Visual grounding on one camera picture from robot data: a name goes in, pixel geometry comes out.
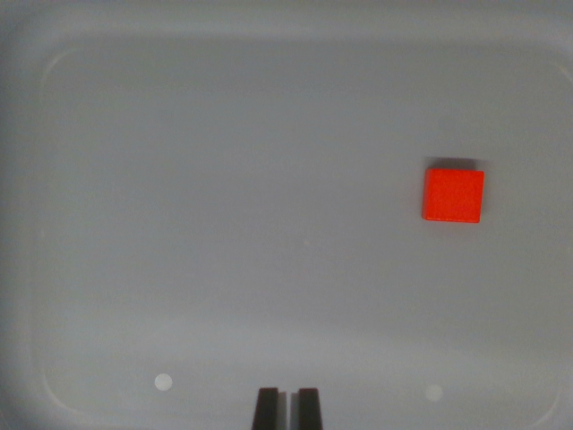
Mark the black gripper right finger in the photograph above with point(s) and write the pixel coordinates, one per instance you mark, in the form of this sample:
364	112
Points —
310	410

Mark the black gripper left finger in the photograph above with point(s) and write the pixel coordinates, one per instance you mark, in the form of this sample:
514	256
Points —
267	410

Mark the red block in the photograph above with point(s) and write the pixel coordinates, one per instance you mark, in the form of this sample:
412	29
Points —
453	195

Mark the white plastic tray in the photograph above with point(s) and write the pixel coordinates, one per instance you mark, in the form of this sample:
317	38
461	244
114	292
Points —
250	215

